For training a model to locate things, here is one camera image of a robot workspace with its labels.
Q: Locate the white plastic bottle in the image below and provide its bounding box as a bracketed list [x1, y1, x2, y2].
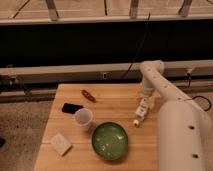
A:
[133, 97, 149, 127]

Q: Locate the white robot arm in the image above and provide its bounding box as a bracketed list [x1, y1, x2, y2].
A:
[140, 60, 212, 171]

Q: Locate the red chili pepper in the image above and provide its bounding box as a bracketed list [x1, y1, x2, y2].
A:
[81, 90, 96, 103]

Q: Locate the green bowl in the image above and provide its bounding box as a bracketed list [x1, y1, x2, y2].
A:
[91, 122, 128, 161]

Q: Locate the clear plastic cup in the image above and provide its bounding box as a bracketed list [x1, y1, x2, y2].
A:
[74, 108, 93, 131]

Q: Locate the black smartphone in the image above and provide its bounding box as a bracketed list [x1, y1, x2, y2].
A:
[62, 103, 83, 114]

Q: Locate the white sponge block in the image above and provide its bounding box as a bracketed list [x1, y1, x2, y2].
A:
[50, 133, 72, 156]

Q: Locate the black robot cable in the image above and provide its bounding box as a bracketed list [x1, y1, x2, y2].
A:
[185, 72, 213, 112]

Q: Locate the wall power outlet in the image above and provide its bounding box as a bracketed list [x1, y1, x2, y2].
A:
[101, 72, 111, 80]

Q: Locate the black hanging cable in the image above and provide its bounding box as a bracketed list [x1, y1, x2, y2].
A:
[119, 12, 152, 81]

